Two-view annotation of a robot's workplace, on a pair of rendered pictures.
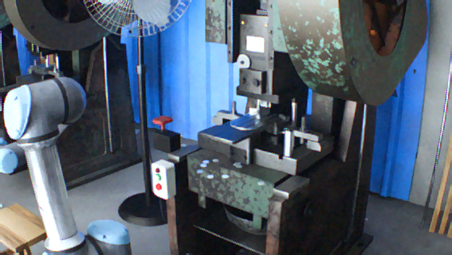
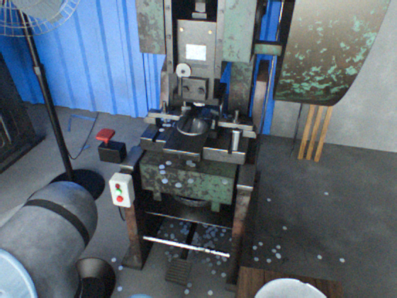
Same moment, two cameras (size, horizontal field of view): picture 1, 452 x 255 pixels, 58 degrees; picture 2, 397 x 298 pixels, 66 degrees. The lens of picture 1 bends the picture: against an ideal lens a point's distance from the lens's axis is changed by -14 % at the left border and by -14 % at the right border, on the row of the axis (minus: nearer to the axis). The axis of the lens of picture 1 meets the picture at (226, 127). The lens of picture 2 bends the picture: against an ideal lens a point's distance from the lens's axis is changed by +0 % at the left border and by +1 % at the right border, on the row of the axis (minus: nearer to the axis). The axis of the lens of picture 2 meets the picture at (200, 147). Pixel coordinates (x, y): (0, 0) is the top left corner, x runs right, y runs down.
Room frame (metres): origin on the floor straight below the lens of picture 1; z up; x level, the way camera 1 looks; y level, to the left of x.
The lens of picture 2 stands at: (0.65, 0.36, 1.41)
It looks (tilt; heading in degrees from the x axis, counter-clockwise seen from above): 35 degrees down; 334
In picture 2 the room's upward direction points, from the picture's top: 1 degrees clockwise
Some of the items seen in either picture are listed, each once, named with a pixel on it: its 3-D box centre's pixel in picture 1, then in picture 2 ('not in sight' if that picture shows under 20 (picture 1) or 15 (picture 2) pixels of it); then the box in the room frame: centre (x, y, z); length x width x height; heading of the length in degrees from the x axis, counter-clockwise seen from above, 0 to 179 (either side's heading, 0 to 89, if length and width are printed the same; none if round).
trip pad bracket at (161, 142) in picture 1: (167, 153); (114, 162); (1.71, 0.23, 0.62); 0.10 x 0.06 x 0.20; 51
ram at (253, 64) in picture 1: (261, 50); (198, 55); (1.66, -0.13, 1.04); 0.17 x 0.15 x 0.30; 141
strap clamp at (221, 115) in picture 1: (232, 113); (162, 111); (1.80, -0.02, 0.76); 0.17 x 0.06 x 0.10; 51
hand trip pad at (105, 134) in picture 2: (163, 127); (106, 140); (1.72, 0.25, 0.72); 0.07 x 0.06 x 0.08; 141
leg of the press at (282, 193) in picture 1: (336, 197); (254, 162); (1.64, -0.45, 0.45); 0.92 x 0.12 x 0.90; 141
